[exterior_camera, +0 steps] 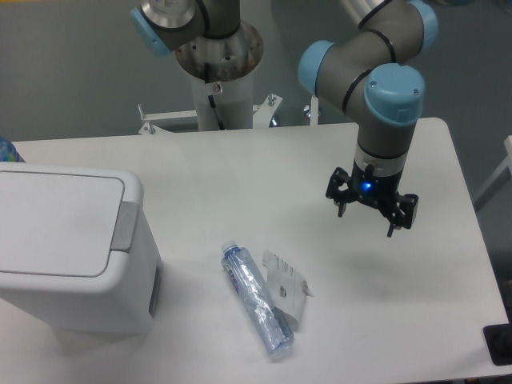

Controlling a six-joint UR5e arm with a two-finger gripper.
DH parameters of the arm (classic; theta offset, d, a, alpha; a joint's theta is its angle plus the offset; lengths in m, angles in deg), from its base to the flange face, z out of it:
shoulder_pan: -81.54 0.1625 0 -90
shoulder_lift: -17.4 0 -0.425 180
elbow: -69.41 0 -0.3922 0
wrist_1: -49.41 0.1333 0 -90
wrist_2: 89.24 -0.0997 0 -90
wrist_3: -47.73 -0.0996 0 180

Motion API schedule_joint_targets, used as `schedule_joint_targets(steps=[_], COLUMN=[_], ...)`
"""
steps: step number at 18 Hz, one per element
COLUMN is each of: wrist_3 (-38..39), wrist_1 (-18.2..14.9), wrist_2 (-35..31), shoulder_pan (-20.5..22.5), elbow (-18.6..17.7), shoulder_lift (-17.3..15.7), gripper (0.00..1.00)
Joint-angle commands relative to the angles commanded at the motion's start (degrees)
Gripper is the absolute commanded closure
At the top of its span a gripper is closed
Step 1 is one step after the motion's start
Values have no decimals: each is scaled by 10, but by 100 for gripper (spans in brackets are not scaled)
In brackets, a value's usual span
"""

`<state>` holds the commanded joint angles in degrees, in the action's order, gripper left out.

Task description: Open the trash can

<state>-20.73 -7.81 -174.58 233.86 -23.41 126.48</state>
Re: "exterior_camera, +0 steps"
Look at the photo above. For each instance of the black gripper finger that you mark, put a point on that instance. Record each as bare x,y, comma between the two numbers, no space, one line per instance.
340,190
399,210

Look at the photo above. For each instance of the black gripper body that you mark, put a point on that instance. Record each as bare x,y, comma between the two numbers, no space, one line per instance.
369,188

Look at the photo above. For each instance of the white push-lid trash can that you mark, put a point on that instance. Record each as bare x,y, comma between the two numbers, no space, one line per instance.
77,251

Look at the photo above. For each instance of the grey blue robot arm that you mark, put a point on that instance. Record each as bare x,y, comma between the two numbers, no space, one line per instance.
366,78

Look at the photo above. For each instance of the clear plastic water bottle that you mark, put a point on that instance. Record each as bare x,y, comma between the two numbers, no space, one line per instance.
253,292

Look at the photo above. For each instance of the black table clamp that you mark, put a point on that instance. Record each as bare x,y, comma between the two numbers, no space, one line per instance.
498,340

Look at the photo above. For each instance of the blue patterned object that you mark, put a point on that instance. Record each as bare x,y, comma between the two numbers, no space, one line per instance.
8,152

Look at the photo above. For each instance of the white metal base frame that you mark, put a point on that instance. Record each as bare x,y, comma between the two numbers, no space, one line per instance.
213,112

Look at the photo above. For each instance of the white frame at right edge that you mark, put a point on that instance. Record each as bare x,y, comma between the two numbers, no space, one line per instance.
497,179

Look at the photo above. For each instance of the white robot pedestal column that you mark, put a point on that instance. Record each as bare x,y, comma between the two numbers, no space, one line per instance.
218,64

